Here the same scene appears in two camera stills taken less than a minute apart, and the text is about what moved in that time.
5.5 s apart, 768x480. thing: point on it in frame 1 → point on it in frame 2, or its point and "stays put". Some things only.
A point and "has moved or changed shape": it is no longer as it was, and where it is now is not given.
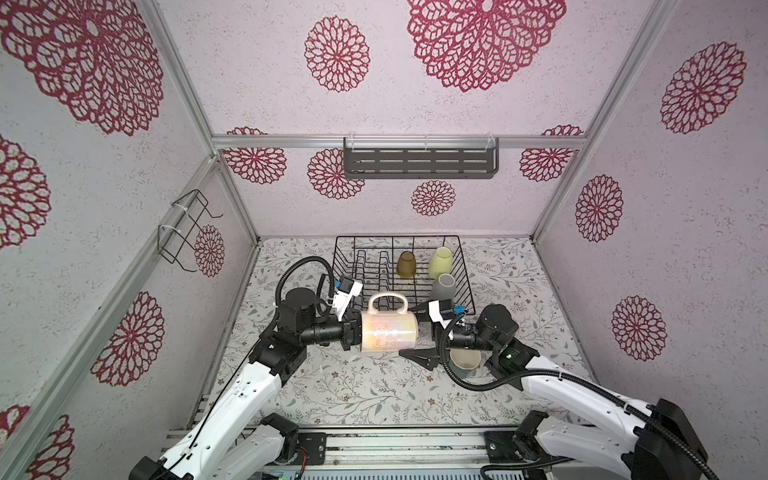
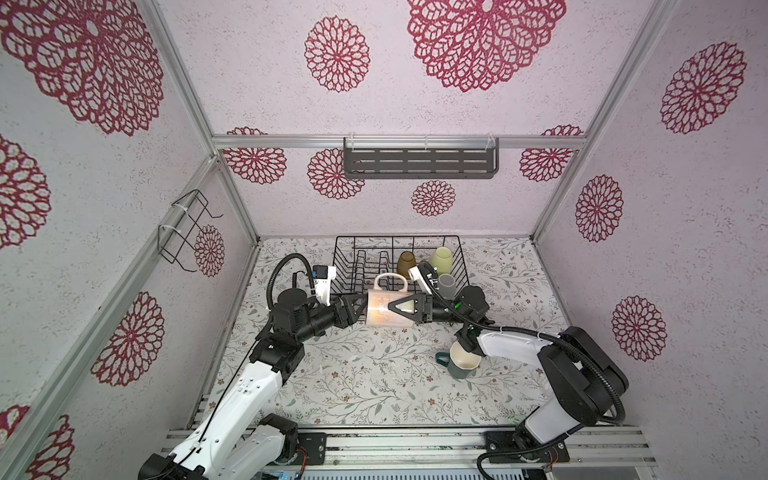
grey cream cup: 444,288 stays put
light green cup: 440,262 stays put
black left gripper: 351,333 → 345,314
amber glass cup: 406,265 stays put
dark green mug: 464,360 stays put
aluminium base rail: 400,446 stays put
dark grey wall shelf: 421,157 stays put
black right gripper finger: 423,310 → 417,299
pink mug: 388,331 has moved or changed shape
